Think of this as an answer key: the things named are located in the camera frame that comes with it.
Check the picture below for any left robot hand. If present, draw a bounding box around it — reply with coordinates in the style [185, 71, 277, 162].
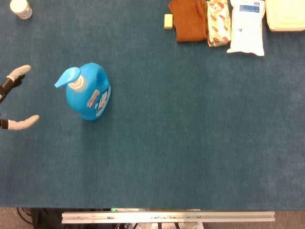
[0, 64, 40, 131]

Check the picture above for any blue pump detergent bottle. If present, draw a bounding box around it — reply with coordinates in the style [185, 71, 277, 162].
[54, 62, 112, 121]

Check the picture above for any small white jar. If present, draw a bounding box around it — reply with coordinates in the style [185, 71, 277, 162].
[10, 0, 33, 20]

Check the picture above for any pale yellow soap bar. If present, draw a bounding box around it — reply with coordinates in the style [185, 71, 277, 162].
[163, 13, 173, 30]

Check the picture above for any blue table mat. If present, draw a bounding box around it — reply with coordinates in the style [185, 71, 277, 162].
[0, 0, 305, 210]

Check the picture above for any rust brown folded cloth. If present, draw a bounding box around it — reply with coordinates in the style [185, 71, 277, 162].
[168, 0, 208, 43]

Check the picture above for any beige red-print snack packet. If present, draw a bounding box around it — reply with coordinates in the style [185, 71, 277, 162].
[205, 0, 232, 48]

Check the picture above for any white refill pouch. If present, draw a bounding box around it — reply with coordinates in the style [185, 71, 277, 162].
[226, 0, 266, 57]

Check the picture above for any cream lidded plastic box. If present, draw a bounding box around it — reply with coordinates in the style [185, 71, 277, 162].
[264, 0, 305, 32]

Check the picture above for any black floor cable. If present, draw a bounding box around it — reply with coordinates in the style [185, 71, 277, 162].
[16, 207, 33, 225]

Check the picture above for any aluminium profile rail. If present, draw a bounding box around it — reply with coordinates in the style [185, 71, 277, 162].
[61, 211, 276, 224]

